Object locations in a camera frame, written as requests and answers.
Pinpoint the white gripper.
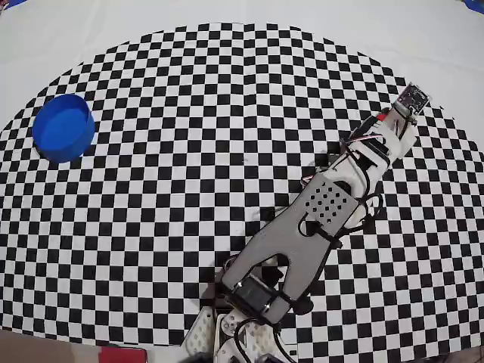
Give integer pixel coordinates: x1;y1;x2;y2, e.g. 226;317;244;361
351;105;417;171

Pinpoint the blue round box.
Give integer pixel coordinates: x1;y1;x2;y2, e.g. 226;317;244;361
32;94;96;164

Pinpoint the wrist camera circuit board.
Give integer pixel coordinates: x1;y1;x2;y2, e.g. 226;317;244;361
395;83;433;116

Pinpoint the black white checkered mat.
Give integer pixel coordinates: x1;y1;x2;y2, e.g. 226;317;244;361
0;0;484;363

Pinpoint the red white black servo wire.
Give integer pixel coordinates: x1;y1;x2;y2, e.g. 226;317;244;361
340;116;405;147

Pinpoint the red flat object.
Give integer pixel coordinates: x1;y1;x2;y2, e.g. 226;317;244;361
98;346;147;363

